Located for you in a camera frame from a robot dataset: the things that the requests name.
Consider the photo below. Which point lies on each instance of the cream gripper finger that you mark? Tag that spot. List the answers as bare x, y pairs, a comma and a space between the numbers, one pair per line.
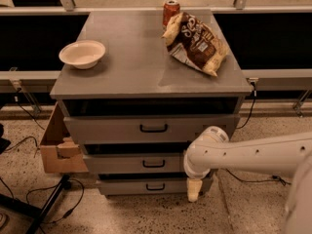
193, 189

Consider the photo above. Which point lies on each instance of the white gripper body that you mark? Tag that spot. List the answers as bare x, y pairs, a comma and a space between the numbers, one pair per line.
192, 172

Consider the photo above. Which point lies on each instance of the grey drawer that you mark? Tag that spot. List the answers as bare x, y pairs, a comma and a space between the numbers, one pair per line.
149, 129
134, 163
142, 186

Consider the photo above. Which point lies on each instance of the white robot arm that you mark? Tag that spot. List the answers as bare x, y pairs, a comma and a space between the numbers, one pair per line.
289, 155

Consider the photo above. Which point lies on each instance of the grey top drawer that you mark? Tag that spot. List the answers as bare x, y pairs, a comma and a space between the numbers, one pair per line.
149, 129

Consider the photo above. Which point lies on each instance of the grey drawer cabinet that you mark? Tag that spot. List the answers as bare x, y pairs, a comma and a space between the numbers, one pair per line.
137, 77

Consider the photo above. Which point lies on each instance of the grey bottom drawer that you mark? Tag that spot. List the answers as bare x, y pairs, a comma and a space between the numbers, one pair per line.
142, 186

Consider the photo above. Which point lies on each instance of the brown chip bag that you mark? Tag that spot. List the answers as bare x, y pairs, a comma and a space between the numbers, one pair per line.
195, 44

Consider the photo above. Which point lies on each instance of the cardboard box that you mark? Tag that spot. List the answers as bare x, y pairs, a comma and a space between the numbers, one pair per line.
59, 153

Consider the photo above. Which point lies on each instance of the red soda can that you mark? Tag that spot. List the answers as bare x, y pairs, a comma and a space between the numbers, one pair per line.
170, 8

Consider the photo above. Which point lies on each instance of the white bowl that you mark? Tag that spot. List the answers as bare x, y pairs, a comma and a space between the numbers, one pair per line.
82, 54

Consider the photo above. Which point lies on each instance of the black stand leg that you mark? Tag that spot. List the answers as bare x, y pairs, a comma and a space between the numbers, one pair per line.
37, 214

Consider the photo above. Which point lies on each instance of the metal bracket left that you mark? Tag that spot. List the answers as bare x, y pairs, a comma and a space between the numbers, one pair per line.
20, 88

